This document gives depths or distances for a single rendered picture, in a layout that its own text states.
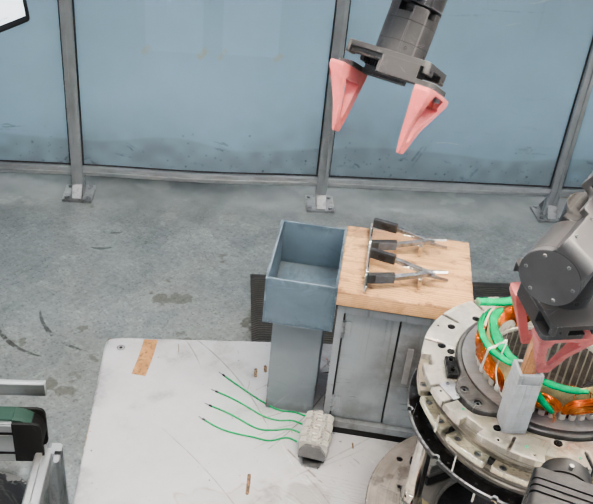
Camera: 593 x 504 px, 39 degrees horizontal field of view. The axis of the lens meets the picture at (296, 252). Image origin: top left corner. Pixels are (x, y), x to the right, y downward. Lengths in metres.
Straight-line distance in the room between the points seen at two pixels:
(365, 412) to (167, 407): 0.33
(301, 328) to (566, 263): 0.64
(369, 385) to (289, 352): 0.14
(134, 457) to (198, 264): 1.82
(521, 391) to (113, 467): 0.66
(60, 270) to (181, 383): 1.69
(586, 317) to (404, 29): 0.36
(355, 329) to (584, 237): 0.58
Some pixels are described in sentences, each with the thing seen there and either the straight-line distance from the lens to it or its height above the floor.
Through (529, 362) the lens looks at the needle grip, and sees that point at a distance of 0.95.
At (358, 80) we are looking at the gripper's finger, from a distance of 0.98.
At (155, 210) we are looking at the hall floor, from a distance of 3.43.
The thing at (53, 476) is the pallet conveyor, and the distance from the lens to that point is 1.53.
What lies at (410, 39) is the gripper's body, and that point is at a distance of 0.93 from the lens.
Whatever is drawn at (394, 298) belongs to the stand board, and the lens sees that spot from 1.22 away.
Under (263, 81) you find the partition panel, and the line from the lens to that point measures 3.26.
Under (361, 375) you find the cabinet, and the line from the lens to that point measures 1.32.
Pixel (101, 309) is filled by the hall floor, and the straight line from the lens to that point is 2.90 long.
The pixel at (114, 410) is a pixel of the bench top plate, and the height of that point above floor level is 0.78.
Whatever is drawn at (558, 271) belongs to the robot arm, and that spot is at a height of 1.38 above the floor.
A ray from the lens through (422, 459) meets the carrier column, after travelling 1.21.
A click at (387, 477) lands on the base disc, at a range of 1.32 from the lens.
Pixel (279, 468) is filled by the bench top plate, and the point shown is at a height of 0.78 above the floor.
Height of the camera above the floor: 1.78
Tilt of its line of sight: 34 degrees down
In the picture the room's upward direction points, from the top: 6 degrees clockwise
